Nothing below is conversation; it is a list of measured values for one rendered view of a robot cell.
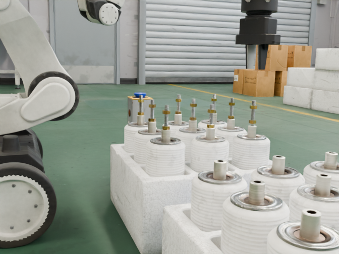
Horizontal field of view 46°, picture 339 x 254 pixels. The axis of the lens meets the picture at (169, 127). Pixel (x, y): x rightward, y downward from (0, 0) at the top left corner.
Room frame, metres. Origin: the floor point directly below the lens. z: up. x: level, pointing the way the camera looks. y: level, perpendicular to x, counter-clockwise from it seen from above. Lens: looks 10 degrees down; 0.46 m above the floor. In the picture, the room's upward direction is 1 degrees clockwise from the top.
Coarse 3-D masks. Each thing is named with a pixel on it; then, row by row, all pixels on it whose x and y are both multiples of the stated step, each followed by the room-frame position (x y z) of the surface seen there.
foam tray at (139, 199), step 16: (112, 144) 1.22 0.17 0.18; (112, 160) 1.18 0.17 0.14; (128, 160) 1.03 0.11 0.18; (112, 176) 1.18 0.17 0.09; (128, 176) 0.99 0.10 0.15; (144, 176) 0.89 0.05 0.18; (176, 176) 0.90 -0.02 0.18; (192, 176) 0.90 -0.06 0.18; (112, 192) 1.18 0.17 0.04; (128, 192) 0.98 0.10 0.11; (144, 192) 0.85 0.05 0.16; (160, 192) 0.87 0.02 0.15; (176, 192) 0.88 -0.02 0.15; (128, 208) 0.98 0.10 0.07; (144, 208) 0.85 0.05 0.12; (160, 208) 0.87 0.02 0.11; (128, 224) 0.98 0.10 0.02; (144, 224) 0.86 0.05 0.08; (160, 224) 0.87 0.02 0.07; (144, 240) 0.86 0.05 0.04; (160, 240) 0.87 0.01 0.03
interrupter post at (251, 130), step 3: (249, 126) 1.02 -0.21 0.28; (252, 126) 1.02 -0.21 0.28; (255, 126) 1.02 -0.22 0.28; (249, 129) 1.02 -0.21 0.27; (252, 129) 1.02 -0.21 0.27; (255, 129) 1.02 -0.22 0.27; (249, 132) 1.02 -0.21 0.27; (252, 132) 1.02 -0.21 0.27; (255, 132) 1.02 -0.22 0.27; (249, 135) 1.02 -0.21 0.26; (252, 135) 1.02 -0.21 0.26; (255, 135) 1.02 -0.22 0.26
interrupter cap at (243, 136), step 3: (237, 135) 1.03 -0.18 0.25; (240, 135) 1.04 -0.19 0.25; (243, 135) 1.04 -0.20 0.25; (246, 135) 1.05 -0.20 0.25; (258, 135) 1.04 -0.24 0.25; (261, 135) 1.04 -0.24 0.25; (240, 138) 1.01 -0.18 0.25; (243, 138) 1.00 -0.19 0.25; (246, 138) 1.00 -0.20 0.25; (249, 138) 1.00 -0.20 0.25; (252, 138) 1.00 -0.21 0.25; (255, 138) 1.00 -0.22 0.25; (258, 138) 1.00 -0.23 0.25; (261, 138) 1.00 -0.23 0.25; (264, 138) 1.00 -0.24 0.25
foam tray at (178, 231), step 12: (180, 204) 0.72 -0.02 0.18; (168, 216) 0.68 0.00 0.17; (180, 216) 0.67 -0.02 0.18; (168, 228) 0.68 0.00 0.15; (180, 228) 0.63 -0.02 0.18; (192, 228) 0.62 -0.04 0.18; (168, 240) 0.68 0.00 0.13; (180, 240) 0.62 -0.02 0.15; (192, 240) 0.58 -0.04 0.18; (204, 240) 0.57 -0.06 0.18; (216, 240) 0.59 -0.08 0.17; (168, 252) 0.68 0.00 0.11; (180, 252) 0.62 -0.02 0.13; (192, 252) 0.58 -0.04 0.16; (204, 252) 0.54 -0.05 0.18; (216, 252) 0.54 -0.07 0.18
